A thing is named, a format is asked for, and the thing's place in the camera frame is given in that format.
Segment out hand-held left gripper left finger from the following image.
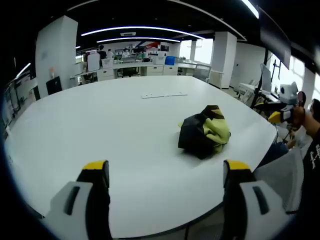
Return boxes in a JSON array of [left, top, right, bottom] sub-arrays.
[[43, 159, 113, 240]]

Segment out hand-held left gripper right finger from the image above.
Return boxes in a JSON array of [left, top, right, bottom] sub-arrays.
[[223, 159, 295, 240]]

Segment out yellow black blue garment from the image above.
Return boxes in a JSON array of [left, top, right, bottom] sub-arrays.
[[177, 104, 231, 160]]

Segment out person's right hand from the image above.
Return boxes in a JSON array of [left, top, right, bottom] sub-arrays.
[[289, 103, 307, 132]]

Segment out computer monitor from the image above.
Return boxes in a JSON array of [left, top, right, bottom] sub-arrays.
[[260, 62, 273, 93]]

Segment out black tripod stand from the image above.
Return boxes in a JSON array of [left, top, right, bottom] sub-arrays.
[[250, 71, 264, 109]]

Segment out person's blue trousers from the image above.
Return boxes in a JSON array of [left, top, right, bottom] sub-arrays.
[[257, 142, 290, 167]]

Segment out person's black shirt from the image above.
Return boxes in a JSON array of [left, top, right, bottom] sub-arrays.
[[298, 134, 320, 226]]

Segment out white mesh office chair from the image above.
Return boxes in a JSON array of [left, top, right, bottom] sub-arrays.
[[193, 63, 211, 82]]

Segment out black office chair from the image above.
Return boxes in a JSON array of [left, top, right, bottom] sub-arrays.
[[45, 76, 63, 96]]

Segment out white tall cabinet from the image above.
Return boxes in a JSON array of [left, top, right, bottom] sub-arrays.
[[86, 52, 101, 72]]

